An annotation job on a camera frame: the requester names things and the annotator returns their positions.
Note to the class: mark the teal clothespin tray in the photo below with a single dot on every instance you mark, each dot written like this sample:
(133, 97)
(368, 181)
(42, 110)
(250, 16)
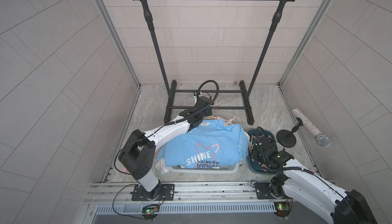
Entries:
(254, 165)

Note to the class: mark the light blue t-shirt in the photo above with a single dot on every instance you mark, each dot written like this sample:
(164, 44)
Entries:
(211, 145)

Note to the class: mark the beige clothespin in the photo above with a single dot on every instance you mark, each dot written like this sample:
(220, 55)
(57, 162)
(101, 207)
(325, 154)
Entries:
(230, 121)

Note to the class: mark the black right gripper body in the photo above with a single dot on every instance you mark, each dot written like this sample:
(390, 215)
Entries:
(256, 155)

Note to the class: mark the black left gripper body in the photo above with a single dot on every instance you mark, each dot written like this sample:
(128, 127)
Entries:
(207, 112)

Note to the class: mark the glitter microphone on stand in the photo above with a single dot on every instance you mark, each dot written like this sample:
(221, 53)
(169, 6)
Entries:
(306, 129)

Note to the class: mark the white laundry basket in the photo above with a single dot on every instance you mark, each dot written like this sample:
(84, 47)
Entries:
(221, 170)

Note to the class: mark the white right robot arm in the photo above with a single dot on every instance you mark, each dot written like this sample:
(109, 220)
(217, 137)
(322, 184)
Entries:
(312, 187)

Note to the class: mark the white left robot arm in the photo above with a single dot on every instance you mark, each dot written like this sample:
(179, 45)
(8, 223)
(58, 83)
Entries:
(138, 153)

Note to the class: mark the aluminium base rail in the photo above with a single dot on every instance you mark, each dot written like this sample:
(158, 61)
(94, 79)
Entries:
(204, 197)

